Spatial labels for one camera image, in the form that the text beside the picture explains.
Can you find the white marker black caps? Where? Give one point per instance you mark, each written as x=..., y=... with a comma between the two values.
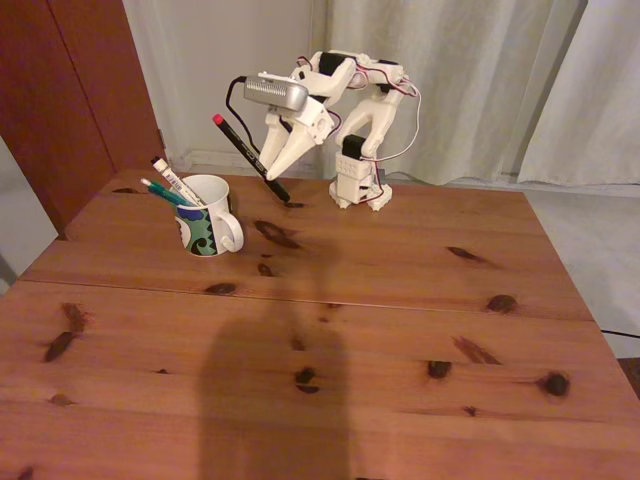
x=176, y=182

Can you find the brown wooden door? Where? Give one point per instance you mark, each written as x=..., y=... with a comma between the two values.
x=65, y=100

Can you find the silver camera box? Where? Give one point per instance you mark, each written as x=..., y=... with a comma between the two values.
x=275, y=91

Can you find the dark brown furniture piece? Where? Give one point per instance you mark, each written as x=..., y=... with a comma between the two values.
x=631, y=377

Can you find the grey table clamp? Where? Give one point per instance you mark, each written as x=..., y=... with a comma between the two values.
x=381, y=176

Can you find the white curtain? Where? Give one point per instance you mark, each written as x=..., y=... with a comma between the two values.
x=475, y=75
x=590, y=100

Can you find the black pen red ends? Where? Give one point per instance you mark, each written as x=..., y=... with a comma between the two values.
x=247, y=155

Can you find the white mug green blue pattern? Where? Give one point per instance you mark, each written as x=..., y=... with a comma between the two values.
x=207, y=222

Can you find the green translucent pen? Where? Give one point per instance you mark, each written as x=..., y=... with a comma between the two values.
x=165, y=192

